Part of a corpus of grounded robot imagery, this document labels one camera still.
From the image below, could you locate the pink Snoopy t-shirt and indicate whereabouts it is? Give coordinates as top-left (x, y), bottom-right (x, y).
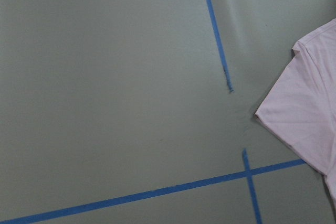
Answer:
top-left (255, 19), bottom-right (335, 199)

